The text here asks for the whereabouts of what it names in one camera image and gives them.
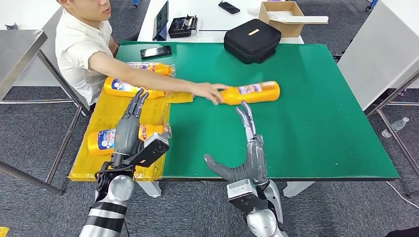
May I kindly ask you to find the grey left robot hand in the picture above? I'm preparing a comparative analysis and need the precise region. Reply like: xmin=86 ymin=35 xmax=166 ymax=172
xmin=112 ymin=89 xmax=150 ymax=159

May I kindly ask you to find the person's right hand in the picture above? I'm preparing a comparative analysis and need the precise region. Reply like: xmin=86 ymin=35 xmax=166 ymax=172
xmin=191 ymin=82 xmax=230 ymax=106

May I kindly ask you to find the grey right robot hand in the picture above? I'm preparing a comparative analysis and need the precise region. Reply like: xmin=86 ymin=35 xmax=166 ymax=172
xmin=203 ymin=100 xmax=270 ymax=186

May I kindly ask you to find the orange detergent bottle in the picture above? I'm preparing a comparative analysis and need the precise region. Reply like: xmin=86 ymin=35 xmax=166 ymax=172
xmin=103 ymin=77 xmax=167 ymax=100
xmin=126 ymin=61 xmax=176 ymax=77
xmin=87 ymin=123 xmax=173 ymax=157
xmin=217 ymin=80 xmax=281 ymax=106

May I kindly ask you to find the clear plastic water bottle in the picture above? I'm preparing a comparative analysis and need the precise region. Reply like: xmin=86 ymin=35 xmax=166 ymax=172
xmin=381 ymin=117 xmax=410 ymax=138

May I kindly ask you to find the yellow taped plastic mat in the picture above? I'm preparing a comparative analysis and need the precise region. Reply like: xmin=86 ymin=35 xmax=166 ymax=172
xmin=68 ymin=73 xmax=195 ymax=183

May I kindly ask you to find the white table leg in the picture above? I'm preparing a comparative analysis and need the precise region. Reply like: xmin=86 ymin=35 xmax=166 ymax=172
xmin=137 ymin=181 xmax=162 ymax=198
xmin=283 ymin=181 xmax=315 ymax=198

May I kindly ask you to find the black zip carry case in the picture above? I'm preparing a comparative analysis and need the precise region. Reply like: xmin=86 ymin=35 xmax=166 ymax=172
xmin=223 ymin=18 xmax=282 ymax=65

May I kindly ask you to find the black smartphone, glossy screen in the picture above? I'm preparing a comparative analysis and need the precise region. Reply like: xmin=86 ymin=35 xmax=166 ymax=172
xmin=140 ymin=45 xmax=173 ymax=61

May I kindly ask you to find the black device tray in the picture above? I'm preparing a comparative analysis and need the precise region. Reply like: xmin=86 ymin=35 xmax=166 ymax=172
xmin=168 ymin=14 xmax=199 ymax=39

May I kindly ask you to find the tablet in blue case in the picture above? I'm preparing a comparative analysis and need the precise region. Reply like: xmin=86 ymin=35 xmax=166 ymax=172
xmin=152 ymin=0 xmax=169 ymax=41

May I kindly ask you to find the black smartphone, matte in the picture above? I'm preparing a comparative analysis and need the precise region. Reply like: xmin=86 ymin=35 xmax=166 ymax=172
xmin=218 ymin=1 xmax=241 ymax=15

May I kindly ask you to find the person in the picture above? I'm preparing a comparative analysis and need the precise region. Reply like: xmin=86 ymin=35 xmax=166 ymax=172
xmin=54 ymin=0 xmax=230 ymax=106

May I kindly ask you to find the brown cardboard box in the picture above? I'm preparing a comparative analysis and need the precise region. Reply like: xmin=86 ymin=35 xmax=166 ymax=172
xmin=257 ymin=0 xmax=305 ymax=38

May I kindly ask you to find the white foam board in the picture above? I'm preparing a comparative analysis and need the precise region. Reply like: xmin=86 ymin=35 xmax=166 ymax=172
xmin=267 ymin=10 xmax=329 ymax=25

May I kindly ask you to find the stainless steel table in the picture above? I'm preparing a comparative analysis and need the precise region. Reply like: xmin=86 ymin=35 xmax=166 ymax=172
xmin=0 ymin=29 xmax=90 ymax=196

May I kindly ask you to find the white desk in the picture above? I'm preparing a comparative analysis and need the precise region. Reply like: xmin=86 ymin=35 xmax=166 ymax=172
xmin=337 ymin=0 xmax=419 ymax=111

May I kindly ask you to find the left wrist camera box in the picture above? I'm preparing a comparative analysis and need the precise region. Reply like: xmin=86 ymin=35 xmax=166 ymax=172
xmin=124 ymin=132 xmax=170 ymax=168

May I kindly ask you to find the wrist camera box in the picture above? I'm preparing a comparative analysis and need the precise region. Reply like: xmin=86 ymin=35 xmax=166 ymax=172
xmin=226 ymin=179 xmax=270 ymax=215
xmin=124 ymin=132 xmax=170 ymax=168

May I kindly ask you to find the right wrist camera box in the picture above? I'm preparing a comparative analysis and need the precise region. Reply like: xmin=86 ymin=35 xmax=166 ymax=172
xmin=226 ymin=179 xmax=270 ymax=215

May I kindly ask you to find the metal table frame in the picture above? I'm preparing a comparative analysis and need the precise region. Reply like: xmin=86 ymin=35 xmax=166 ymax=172
xmin=366 ymin=70 xmax=419 ymax=199

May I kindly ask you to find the white floor cable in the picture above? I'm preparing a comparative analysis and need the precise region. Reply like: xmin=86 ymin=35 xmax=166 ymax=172
xmin=386 ymin=182 xmax=419 ymax=210

